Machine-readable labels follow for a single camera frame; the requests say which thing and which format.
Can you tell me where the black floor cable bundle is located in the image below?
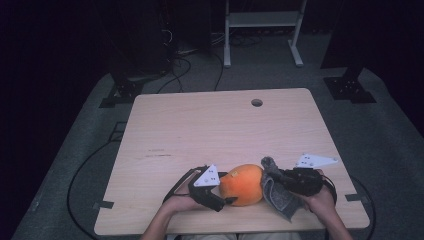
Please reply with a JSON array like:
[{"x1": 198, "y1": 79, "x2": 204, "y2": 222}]
[{"x1": 155, "y1": 55, "x2": 193, "y2": 95}]

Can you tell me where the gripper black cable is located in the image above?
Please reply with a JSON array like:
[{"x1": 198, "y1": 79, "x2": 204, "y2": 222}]
[
  {"x1": 161, "y1": 165, "x2": 210, "y2": 205},
  {"x1": 319, "y1": 172, "x2": 339, "y2": 205}
]

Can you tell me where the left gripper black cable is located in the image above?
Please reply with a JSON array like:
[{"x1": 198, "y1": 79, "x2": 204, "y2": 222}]
[{"x1": 161, "y1": 165, "x2": 210, "y2": 205}]

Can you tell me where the person's left hand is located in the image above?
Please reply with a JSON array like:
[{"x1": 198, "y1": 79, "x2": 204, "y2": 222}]
[{"x1": 161, "y1": 181, "x2": 208, "y2": 215}]

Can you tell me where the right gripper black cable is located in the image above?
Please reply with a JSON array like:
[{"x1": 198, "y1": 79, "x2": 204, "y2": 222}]
[{"x1": 319, "y1": 172, "x2": 339, "y2": 205}]

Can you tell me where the grey cloth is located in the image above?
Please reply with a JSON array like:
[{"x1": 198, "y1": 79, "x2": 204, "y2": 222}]
[{"x1": 259, "y1": 156, "x2": 306, "y2": 223}]

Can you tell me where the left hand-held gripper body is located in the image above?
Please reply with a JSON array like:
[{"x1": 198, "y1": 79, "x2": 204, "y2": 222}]
[{"x1": 187, "y1": 163, "x2": 227, "y2": 213}]

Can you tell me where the long black floor cable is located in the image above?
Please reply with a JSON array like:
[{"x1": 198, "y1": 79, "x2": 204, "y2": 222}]
[{"x1": 66, "y1": 139, "x2": 118, "y2": 240}]

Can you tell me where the curved black floor cable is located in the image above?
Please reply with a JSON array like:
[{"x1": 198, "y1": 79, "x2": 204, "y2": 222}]
[{"x1": 350, "y1": 175, "x2": 377, "y2": 240}]

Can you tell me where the thin black floor cable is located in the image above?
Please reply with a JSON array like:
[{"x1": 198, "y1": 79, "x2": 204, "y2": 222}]
[{"x1": 212, "y1": 50, "x2": 225, "y2": 92}]

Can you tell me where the black tape strip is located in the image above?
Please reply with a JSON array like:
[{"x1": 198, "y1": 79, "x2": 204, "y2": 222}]
[
  {"x1": 345, "y1": 193, "x2": 370, "y2": 203},
  {"x1": 92, "y1": 199, "x2": 115, "y2": 211}
]

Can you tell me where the dark equipment cabinet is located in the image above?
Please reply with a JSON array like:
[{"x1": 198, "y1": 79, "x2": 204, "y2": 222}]
[{"x1": 109, "y1": 0, "x2": 176, "y2": 79}]

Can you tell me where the white metal stand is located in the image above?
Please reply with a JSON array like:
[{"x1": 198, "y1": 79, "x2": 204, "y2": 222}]
[{"x1": 223, "y1": 0, "x2": 309, "y2": 69}]

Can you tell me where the black stand base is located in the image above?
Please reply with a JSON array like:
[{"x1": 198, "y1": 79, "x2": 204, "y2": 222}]
[
  {"x1": 98, "y1": 75, "x2": 146, "y2": 109},
  {"x1": 323, "y1": 66, "x2": 378, "y2": 105}
]

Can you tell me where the person's right hand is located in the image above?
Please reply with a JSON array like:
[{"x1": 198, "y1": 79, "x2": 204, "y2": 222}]
[{"x1": 300, "y1": 169, "x2": 338, "y2": 222}]

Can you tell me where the orange plush toy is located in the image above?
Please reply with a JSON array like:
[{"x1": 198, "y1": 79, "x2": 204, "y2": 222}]
[{"x1": 218, "y1": 163, "x2": 265, "y2": 208}]

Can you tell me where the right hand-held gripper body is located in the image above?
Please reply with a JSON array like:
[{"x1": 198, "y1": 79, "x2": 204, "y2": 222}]
[{"x1": 283, "y1": 152, "x2": 339, "y2": 198}]

